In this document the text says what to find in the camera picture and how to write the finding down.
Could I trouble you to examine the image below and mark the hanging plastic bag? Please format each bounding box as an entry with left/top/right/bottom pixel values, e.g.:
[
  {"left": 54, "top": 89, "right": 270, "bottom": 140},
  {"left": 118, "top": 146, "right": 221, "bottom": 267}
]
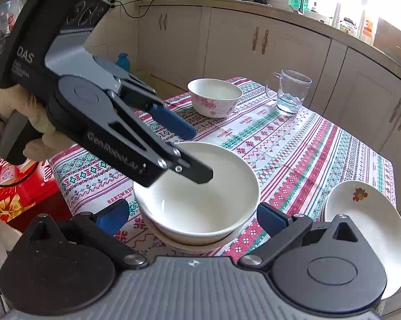
[{"left": 0, "top": 0, "right": 23, "bottom": 54}]

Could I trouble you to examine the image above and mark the blue thermos bottle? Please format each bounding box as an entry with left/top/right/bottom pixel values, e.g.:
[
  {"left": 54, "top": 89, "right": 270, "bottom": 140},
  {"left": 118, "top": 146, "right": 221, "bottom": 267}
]
[{"left": 116, "top": 53, "right": 130, "bottom": 72}]

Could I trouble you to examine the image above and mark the patterned woven tablecloth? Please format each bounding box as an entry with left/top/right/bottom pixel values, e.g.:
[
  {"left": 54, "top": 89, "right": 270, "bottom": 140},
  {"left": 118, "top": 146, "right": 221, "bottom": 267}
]
[{"left": 50, "top": 77, "right": 397, "bottom": 264}]

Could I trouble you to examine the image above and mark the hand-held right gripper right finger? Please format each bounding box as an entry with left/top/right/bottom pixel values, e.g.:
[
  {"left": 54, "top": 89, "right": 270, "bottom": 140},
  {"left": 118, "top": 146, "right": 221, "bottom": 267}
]
[{"left": 238, "top": 203, "right": 369, "bottom": 270}]

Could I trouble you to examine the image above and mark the orange package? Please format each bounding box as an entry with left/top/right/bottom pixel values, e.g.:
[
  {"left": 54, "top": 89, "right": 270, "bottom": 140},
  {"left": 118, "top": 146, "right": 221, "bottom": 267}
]
[{"left": 362, "top": 17, "right": 376, "bottom": 45}]

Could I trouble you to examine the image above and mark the brown cardboard box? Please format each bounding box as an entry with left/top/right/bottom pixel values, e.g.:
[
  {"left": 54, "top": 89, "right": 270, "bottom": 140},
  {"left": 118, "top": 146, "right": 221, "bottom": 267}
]
[{"left": 374, "top": 17, "right": 401, "bottom": 64}]

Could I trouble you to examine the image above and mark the person's left hand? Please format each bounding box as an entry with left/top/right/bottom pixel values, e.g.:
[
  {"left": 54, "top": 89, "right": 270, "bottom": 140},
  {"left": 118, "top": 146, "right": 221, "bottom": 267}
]
[{"left": 0, "top": 85, "right": 77, "bottom": 163}]

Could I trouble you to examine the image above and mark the red gift box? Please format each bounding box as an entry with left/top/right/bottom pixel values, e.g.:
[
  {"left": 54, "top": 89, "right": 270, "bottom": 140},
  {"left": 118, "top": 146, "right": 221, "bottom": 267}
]
[{"left": 0, "top": 155, "right": 71, "bottom": 230}]

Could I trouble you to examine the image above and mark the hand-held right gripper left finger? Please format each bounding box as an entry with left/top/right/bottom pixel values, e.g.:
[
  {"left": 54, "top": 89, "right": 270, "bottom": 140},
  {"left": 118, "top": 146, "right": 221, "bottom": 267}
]
[{"left": 19, "top": 199, "right": 148, "bottom": 270}]

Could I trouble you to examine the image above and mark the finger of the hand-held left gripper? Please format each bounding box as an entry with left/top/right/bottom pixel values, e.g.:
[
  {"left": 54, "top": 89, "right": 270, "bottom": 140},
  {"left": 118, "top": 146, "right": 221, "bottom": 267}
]
[
  {"left": 79, "top": 95, "right": 214, "bottom": 187},
  {"left": 94, "top": 55, "right": 197, "bottom": 141}
]

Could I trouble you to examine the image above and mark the white slim bottle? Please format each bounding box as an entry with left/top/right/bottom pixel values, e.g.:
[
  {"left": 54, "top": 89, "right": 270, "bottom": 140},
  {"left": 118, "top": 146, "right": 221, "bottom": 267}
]
[{"left": 332, "top": 3, "right": 342, "bottom": 29}]

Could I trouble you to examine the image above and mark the clear glass mug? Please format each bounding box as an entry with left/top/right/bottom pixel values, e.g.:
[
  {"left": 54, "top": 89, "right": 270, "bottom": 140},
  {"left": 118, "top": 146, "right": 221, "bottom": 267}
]
[{"left": 265, "top": 69, "right": 312, "bottom": 117}]

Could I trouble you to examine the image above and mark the white floral bowl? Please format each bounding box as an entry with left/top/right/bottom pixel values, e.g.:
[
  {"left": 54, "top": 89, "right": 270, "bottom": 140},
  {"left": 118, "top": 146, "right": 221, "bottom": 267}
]
[
  {"left": 187, "top": 78, "right": 244, "bottom": 119},
  {"left": 147, "top": 213, "right": 254, "bottom": 254},
  {"left": 133, "top": 142, "right": 261, "bottom": 245}
]

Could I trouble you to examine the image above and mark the white kitchen cabinet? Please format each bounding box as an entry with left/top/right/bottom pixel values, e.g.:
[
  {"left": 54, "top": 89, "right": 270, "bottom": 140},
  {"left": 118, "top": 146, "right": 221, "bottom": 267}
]
[{"left": 137, "top": 0, "right": 401, "bottom": 181}]

